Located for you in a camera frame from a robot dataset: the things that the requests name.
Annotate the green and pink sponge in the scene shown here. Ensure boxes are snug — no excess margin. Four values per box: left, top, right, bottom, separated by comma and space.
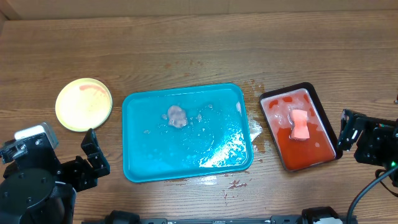
289, 109, 310, 141

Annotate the yellow plate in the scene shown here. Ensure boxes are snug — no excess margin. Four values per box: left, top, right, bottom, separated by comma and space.
55, 78, 113, 132

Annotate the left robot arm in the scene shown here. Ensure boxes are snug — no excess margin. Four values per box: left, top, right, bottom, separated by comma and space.
1, 123, 111, 223

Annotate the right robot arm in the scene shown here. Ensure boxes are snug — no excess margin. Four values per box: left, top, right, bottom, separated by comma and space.
297, 109, 397, 224

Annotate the black tray with red water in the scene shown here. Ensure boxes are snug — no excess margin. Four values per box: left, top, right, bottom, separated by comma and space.
259, 82, 343, 172

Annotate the teal plastic tray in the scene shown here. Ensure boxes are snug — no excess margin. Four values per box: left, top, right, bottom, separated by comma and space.
122, 83, 254, 183

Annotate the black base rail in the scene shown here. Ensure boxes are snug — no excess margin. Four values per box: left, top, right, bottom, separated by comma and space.
81, 210, 303, 224

